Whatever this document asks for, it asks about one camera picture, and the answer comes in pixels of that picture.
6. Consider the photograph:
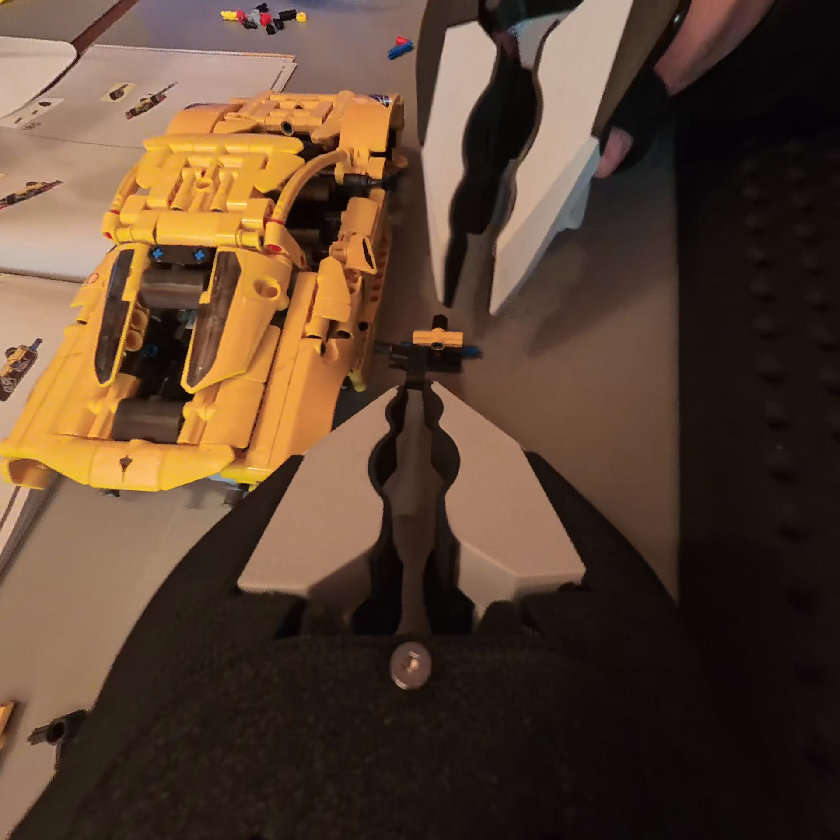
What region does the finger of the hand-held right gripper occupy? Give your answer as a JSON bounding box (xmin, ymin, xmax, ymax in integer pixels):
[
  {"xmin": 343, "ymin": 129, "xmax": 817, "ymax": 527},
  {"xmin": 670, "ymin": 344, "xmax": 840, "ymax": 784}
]
[
  {"xmin": 489, "ymin": 0, "xmax": 635, "ymax": 317},
  {"xmin": 419, "ymin": 0, "xmax": 519, "ymax": 309}
]

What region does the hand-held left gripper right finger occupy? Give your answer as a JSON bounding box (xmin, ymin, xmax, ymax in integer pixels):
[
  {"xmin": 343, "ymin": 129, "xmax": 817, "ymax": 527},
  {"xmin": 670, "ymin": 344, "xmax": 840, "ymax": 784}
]
[{"xmin": 423, "ymin": 381, "xmax": 587, "ymax": 631}]

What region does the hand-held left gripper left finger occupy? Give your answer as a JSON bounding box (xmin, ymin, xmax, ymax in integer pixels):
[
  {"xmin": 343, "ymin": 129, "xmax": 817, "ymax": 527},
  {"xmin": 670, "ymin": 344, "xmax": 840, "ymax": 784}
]
[{"xmin": 236, "ymin": 386, "xmax": 403, "ymax": 631}]

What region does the yellow and black brick subassembly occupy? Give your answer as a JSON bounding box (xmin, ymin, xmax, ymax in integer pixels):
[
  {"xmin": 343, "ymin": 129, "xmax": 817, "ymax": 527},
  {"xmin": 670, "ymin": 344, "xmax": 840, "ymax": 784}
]
[{"xmin": 412, "ymin": 314, "xmax": 484, "ymax": 374}]

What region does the person's right hand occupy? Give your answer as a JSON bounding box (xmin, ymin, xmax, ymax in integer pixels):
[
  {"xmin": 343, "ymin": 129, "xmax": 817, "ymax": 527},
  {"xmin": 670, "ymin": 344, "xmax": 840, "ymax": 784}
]
[{"xmin": 594, "ymin": 0, "xmax": 782, "ymax": 181}]

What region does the cluster of small coloured pins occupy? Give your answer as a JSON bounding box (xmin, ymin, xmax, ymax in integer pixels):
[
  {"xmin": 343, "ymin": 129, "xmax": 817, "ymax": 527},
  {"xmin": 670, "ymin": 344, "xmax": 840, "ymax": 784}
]
[{"xmin": 220, "ymin": 3, "xmax": 308, "ymax": 34}]

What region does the yellow toy brick car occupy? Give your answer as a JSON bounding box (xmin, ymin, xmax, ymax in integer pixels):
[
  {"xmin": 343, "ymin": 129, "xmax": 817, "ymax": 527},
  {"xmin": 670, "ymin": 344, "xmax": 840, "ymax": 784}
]
[{"xmin": 0, "ymin": 88, "xmax": 408, "ymax": 493}]

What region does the black brick beam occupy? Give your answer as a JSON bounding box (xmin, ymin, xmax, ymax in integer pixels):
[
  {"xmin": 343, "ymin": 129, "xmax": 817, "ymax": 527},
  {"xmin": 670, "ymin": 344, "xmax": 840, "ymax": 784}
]
[{"xmin": 28, "ymin": 709, "xmax": 88, "ymax": 753}]

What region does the open instruction booklet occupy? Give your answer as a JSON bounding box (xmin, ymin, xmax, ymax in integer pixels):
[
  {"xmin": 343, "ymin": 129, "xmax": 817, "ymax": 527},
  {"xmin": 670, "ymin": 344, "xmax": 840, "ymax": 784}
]
[{"xmin": 0, "ymin": 42, "xmax": 299, "ymax": 559}]

